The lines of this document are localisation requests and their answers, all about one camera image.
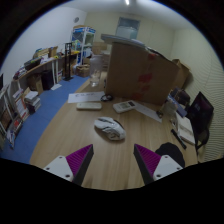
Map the white gaming computer mouse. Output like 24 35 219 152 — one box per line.
93 116 127 141

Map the stack of grey books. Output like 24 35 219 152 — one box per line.
100 33 146 48

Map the black marker pen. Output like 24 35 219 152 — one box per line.
170 128 188 150

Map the flat white rectangular device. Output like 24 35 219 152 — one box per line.
76 101 103 111

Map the black mouse pad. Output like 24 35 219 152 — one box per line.
155 142 186 168

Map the open brown cardboard box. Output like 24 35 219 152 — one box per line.
171 58 191 90

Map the white remote control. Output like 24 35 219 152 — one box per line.
112 100 138 114

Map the white open book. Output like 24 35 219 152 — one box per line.
175 113 196 146

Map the cluttered wooden wall desk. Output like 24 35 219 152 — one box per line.
12 45 81 96

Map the large brown cardboard box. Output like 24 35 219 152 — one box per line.
105 40 181 106

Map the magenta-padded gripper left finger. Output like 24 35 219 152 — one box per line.
43 143 95 187

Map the black floor stand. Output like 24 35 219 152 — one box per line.
62 42 75 82

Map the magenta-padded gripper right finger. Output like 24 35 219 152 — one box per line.
133 143 184 185

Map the coiled black cable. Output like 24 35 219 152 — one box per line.
100 93 114 103

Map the long white paper strip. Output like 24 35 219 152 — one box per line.
134 102 163 123

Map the blue and white claw machine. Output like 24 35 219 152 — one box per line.
70 25 97 66

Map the blue book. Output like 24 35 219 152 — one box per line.
166 94 188 118

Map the black office chair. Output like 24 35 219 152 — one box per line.
185 91 215 155

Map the grey door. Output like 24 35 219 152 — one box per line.
115 17 141 40

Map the clear plastic jar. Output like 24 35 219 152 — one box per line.
88 54 104 88

